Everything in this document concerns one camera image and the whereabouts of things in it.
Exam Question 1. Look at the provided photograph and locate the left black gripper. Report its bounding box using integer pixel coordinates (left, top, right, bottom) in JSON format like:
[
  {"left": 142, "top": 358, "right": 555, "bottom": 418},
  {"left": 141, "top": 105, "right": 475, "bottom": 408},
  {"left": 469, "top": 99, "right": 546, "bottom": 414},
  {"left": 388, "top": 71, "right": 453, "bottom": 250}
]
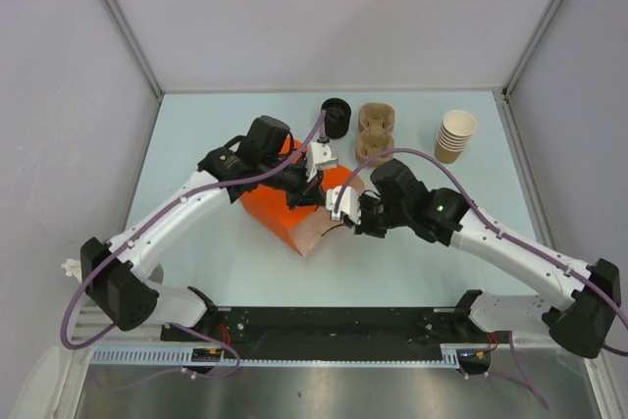
[{"left": 259, "top": 155, "right": 328, "bottom": 210}]

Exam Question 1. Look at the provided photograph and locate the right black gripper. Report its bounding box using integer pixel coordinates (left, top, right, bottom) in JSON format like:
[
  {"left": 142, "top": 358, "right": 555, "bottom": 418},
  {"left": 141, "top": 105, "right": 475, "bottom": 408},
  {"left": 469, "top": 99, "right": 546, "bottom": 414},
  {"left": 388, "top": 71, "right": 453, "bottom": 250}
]
[{"left": 343, "top": 193, "right": 410, "bottom": 238}]

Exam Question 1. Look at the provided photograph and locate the orange paper bag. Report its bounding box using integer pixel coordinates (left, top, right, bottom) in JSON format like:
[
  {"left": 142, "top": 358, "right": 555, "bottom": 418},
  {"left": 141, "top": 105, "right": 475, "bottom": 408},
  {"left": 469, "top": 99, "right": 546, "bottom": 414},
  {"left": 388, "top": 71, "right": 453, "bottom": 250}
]
[{"left": 236, "top": 138, "right": 366, "bottom": 259}]

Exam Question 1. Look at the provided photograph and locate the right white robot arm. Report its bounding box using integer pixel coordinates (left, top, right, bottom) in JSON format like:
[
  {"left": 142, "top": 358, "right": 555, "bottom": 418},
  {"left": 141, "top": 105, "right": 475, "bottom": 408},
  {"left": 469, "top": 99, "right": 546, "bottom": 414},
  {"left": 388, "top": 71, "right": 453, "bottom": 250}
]
[{"left": 337, "top": 159, "right": 621, "bottom": 358}]

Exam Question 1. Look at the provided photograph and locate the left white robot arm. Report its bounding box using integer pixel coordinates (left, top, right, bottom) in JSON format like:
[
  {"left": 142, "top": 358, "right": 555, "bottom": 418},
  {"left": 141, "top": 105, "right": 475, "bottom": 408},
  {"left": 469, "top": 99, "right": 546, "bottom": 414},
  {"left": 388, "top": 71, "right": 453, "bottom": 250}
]
[{"left": 80, "top": 116, "right": 332, "bottom": 340}]

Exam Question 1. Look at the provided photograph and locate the stack of black lids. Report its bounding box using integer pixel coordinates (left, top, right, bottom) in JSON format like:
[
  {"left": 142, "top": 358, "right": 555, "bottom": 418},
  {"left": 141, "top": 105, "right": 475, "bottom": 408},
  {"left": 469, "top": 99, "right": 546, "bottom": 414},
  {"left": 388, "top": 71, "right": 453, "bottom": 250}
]
[{"left": 321, "top": 97, "right": 351, "bottom": 139}]

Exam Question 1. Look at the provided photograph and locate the stack of paper cups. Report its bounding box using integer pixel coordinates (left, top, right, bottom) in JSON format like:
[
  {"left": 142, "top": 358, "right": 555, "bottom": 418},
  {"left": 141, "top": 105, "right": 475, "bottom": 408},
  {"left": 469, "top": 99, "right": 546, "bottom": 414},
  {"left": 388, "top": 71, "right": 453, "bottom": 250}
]
[{"left": 435, "top": 110, "right": 478, "bottom": 164}]

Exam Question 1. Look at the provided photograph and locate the grey tape roll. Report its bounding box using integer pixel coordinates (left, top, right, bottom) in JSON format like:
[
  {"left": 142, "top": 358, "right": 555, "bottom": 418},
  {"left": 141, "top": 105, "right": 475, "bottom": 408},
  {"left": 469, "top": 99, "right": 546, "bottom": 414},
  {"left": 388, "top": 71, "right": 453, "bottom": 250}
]
[{"left": 149, "top": 264, "right": 164, "bottom": 284}]

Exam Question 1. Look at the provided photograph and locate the white crumpled cloth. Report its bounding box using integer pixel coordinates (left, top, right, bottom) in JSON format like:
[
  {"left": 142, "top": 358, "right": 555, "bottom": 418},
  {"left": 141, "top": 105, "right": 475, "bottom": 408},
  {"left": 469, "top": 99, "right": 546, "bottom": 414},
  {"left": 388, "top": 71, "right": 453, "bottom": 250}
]
[{"left": 61, "top": 259, "right": 82, "bottom": 282}]

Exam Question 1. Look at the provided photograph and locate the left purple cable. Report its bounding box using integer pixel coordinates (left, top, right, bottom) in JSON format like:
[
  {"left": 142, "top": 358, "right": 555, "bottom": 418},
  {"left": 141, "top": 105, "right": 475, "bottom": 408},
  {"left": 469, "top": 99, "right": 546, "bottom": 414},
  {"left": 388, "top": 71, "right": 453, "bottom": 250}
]
[{"left": 60, "top": 109, "right": 329, "bottom": 379}]

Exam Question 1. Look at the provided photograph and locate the purple cable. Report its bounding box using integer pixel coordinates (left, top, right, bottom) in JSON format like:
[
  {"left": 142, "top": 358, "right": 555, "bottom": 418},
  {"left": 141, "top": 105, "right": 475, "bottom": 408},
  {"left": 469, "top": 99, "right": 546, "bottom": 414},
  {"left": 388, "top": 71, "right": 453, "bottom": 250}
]
[
  {"left": 60, "top": 109, "right": 329, "bottom": 379},
  {"left": 335, "top": 146, "right": 628, "bottom": 410}
]

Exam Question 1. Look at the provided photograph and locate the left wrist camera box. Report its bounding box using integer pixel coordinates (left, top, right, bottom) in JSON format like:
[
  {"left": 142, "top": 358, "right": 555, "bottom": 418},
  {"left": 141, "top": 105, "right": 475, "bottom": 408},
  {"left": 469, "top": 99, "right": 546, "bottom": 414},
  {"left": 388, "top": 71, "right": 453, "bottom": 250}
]
[{"left": 306, "top": 142, "right": 339, "bottom": 182}]

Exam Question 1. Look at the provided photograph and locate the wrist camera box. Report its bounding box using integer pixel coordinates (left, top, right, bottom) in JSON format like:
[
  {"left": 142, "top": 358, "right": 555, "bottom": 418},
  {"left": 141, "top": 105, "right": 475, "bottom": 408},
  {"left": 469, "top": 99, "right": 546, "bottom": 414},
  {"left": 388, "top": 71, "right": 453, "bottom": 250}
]
[
  {"left": 306, "top": 142, "right": 339, "bottom": 182},
  {"left": 325, "top": 186, "right": 361, "bottom": 225}
]

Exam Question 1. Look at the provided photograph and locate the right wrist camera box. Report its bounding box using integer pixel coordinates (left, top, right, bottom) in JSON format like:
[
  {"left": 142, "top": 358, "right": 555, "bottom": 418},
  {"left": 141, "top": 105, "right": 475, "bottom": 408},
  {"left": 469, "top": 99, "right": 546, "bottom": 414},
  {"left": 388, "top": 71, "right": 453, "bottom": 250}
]
[{"left": 325, "top": 186, "right": 361, "bottom": 225}]

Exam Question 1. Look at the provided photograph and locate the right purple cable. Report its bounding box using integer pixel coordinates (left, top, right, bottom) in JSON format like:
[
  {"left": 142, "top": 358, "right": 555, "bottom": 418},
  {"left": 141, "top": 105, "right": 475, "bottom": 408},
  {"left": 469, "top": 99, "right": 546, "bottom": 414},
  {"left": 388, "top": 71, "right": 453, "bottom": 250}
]
[{"left": 335, "top": 146, "right": 628, "bottom": 410}]

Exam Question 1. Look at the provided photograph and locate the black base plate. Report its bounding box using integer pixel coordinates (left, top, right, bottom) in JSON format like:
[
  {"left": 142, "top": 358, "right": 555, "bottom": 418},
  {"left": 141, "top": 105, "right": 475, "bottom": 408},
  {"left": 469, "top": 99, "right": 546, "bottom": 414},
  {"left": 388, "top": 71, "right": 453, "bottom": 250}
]
[{"left": 160, "top": 304, "right": 497, "bottom": 362}]

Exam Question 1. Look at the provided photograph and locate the white slotted cable duct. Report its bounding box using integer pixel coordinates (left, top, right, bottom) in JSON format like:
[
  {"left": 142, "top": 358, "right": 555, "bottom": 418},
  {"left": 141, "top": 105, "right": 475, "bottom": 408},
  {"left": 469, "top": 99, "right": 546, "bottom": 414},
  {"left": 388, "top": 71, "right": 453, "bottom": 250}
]
[{"left": 90, "top": 345, "right": 460, "bottom": 369}]

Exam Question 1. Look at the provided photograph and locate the aluminium frame rail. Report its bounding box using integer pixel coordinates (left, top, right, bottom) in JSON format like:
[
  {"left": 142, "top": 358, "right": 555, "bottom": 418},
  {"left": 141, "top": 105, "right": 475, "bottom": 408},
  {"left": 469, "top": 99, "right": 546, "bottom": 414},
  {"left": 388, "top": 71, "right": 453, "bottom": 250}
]
[{"left": 69, "top": 305, "right": 162, "bottom": 343}]

